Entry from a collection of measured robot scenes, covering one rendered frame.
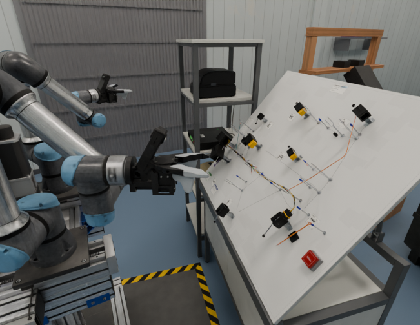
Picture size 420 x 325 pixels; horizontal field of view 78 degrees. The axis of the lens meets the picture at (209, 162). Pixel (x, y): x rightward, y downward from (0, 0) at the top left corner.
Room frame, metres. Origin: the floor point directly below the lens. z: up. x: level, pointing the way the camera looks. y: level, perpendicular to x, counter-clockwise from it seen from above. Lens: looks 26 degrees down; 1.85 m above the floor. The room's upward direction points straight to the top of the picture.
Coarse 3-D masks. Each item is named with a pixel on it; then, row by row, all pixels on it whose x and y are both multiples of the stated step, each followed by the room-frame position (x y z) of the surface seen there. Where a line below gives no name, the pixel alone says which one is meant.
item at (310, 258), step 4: (308, 252) 0.74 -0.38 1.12; (312, 252) 0.73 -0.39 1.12; (304, 256) 0.74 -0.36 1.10; (308, 256) 0.73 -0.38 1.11; (312, 256) 0.72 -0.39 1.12; (304, 260) 0.72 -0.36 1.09; (308, 260) 0.71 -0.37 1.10; (312, 260) 0.71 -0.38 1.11; (316, 260) 0.70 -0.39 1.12; (308, 264) 0.70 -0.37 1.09; (312, 264) 0.69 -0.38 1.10
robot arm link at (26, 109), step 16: (0, 80) 0.65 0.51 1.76; (16, 80) 0.70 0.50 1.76; (16, 96) 0.66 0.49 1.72; (32, 96) 0.70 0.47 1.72; (0, 112) 0.66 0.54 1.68; (16, 112) 0.66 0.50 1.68; (32, 112) 0.67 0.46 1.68; (48, 112) 0.69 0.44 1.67; (32, 128) 0.66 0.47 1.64; (48, 128) 0.66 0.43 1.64; (64, 128) 0.68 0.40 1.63; (48, 144) 0.66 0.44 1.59; (64, 144) 0.66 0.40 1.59; (80, 144) 0.68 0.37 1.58
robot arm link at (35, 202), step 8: (24, 200) 0.69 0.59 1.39; (32, 200) 0.69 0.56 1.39; (40, 200) 0.69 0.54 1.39; (48, 200) 0.69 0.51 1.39; (56, 200) 0.71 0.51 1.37; (24, 208) 0.64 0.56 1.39; (32, 208) 0.65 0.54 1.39; (40, 208) 0.65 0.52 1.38; (48, 208) 0.67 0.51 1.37; (56, 208) 0.70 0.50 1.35; (32, 216) 0.63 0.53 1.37; (40, 216) 0.64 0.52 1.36; (48, 216) 0.66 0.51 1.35; (56, 216) 0.69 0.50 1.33; (48, 224) 0.64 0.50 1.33; (56, 224) 0.68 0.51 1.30; (64, 224) 0.71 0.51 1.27; (48, 232) 0.64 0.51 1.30; (56, 232) 0.67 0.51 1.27
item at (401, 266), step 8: (384, 232) 0.93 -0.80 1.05; (368, 240) 0.95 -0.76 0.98; (376, 240) 0.94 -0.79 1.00; (376, 248) 0.91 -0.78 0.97; (384, 248) 0.88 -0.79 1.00; (384, 256) 0.86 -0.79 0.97; (392, 256) 0.84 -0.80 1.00; (392, 264) 0.82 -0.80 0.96; (400, 264) 0.80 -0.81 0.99; (408, 264) 0.79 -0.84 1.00; (392, 272) 0.81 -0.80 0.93; (400, 272) 0.78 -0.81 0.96; (392, 280) 0.80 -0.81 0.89; (400, 280) 0.78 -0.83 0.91; (384, 288) 0.82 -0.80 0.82; (392, 288) 0.79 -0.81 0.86; (392, 296) 0.78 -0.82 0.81
